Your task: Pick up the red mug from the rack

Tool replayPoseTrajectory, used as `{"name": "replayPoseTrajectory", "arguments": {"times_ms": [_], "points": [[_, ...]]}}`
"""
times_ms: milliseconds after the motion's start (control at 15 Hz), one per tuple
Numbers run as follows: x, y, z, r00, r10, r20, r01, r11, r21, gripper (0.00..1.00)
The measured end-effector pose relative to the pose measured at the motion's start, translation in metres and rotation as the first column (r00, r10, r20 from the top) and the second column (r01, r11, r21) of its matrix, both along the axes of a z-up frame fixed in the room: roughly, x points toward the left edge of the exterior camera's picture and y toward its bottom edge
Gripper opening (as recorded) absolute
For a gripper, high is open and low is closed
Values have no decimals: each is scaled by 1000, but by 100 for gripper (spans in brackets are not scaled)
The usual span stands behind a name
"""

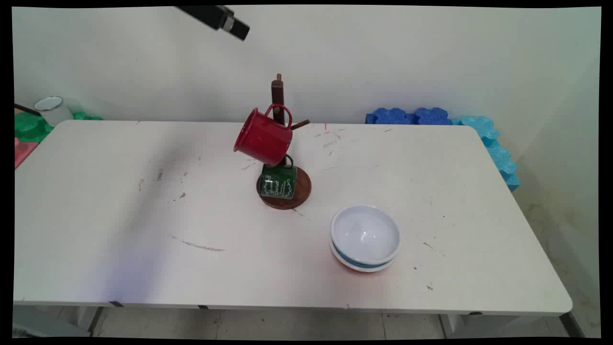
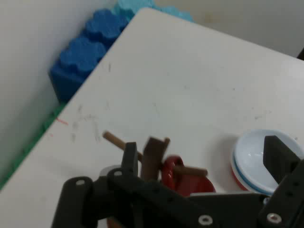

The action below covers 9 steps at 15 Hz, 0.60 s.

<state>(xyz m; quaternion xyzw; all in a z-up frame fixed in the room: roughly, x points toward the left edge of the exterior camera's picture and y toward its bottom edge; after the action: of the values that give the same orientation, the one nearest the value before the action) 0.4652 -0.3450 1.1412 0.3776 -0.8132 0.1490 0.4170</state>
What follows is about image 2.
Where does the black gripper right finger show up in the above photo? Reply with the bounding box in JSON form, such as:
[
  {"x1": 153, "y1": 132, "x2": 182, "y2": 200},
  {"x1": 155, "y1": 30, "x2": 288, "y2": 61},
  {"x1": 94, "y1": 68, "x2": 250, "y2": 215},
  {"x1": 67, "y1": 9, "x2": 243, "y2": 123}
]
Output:
[{"x1": 258, "y1": 135, "x2": 304, "y2": 228}]

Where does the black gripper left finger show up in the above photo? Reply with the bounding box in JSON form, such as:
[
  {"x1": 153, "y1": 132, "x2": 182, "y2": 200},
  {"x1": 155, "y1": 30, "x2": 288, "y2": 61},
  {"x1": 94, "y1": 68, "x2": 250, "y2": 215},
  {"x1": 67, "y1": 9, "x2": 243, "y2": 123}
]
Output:
[{"x1": 51, "y1": 142, "x2": 214, "y2": 228}]

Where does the red enamel mug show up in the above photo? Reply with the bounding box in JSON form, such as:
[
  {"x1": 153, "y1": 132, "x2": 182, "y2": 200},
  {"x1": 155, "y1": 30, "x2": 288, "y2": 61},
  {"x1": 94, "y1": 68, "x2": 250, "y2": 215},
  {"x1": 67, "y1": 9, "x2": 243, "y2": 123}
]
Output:
[{"x1": 106, "y1": 155, "x2": 217, "y2": 228}]

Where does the brown wooden mug tree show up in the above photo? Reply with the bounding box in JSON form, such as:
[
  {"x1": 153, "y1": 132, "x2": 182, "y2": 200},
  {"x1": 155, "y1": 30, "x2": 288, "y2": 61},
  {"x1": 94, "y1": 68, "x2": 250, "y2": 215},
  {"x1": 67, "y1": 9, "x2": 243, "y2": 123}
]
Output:
[{"x1": 102, "y1": 131, "x2": 209, "y2": 181}]

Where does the white bowl with blue underside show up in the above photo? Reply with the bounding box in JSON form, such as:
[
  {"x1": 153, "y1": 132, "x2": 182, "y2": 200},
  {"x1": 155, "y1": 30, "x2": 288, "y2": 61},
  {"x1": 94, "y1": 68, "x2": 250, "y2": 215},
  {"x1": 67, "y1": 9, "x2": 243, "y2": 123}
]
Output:
[{"x1": 234, "y1": 129, "x2": 304, "y2": 194}]

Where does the white bowl with red underside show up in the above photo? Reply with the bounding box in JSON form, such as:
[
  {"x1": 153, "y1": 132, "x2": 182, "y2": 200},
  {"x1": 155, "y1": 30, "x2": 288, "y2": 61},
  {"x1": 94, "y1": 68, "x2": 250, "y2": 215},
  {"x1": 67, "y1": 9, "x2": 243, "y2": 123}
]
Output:
[{"x1": 230, "y1": 152, "x2": 274, "y2": 197}]

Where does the dark blue foam block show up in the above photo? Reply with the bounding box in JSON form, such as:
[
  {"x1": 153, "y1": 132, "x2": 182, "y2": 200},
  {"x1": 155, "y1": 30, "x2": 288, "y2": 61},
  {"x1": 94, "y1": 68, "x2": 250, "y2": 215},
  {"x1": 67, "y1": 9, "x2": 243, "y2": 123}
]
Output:
[{"x1": 48, "y1": 8, "x2": 130, "y2": 103}]

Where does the light blue foam block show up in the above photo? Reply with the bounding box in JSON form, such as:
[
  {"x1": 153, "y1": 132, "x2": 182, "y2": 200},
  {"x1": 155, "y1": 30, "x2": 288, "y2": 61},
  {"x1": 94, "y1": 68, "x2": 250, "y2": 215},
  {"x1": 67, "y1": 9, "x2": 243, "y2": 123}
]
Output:
[{"x1": 111, "y1": 0, "x2": 194, "y2": 23}]

